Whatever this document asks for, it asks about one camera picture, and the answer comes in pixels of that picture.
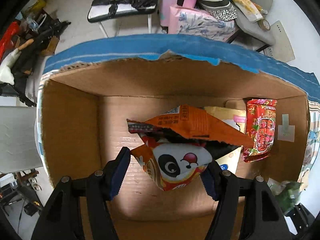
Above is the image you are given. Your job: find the cream snack packet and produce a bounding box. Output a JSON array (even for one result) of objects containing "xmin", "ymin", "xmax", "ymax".
[{"xmin": 204, "ymin": 106, "xmax": 247, "ymax": 174}]

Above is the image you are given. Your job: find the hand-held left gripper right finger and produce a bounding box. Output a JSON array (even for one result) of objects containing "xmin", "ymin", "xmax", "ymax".
[{"xmin": 201, "ymin": 160, "xmax": 293, "ymax": 240}]

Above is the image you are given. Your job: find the yellow orange snack packet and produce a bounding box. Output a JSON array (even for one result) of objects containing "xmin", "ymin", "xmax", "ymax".
[{"xmin": 231, "ymin": 0, "xmax": 268, "ymax": 23}]

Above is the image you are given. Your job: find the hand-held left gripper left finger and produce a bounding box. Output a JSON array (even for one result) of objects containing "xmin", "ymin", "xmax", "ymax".
[{"xmin": 31, "ymin": 147, "xmax": 131, "ymax": 240}]

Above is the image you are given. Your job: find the cardboard box with blue tape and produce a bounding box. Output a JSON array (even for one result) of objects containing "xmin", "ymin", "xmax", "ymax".
[{"xmin": 35, "ymin": 34, "xmax": 320, "ymax": 240}]

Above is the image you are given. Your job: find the red patterned snack packet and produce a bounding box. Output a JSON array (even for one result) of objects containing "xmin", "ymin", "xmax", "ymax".
[{"xmin": 242, "ymin": 99, "xmax": 278, "ymax": 163}]

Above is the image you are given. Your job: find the folding table with black bags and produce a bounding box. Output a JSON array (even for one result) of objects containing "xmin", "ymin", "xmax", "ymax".
[{"xmin": 87, "ymin": 0, "xmax": 163, "ymax": 38}]

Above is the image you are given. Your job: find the roll of brown tape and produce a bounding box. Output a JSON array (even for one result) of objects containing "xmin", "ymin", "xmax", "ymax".
[{"xmin": 257, "ymin": 19, "xmax": 271, "ymax": 32}]

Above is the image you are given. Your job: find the grey chair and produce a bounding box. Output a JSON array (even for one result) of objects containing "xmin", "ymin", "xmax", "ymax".
[{"xmin": 225, "ymin": 0, "xmax": 277, "ymax": 53}]

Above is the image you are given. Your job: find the white table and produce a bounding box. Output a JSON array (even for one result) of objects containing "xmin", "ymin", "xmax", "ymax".
[{"xmin": 0, "ymin": 106, "xmax": 44, "ymax": 174}]

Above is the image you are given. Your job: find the orange panda snack bag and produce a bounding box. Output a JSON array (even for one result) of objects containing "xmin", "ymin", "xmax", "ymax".
[{"xmin": 126, "ymin": 104, "xmax": 258, "ymax": 192}]

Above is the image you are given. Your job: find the red bag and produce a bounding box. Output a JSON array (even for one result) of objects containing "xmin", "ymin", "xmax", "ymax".
[{"xmin": 0, "ymin": 21, "xmax": 20, "ymax": 62}]

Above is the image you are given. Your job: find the green snack packet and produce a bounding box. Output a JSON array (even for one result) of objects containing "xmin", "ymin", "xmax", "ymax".
[{"xmin": 267, "ymin": 177, "xmax": 303, "ymax": 215}]

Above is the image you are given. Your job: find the black white patterned bag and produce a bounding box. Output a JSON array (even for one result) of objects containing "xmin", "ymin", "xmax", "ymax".
[{"xmin": 194, "ymin": 0, "xmax": 237, "ymax": 22}]

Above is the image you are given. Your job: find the white cushion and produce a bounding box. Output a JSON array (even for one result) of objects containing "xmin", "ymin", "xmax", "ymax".
[{"xmin": 0, "ymin": 49, "xmax": 22, "ymax": 85}]

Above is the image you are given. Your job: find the pink floral package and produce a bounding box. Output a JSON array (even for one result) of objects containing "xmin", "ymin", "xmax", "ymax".
[{"xmin": 168, "ymin": 5, "xmax": 237, "ymax": 42}]

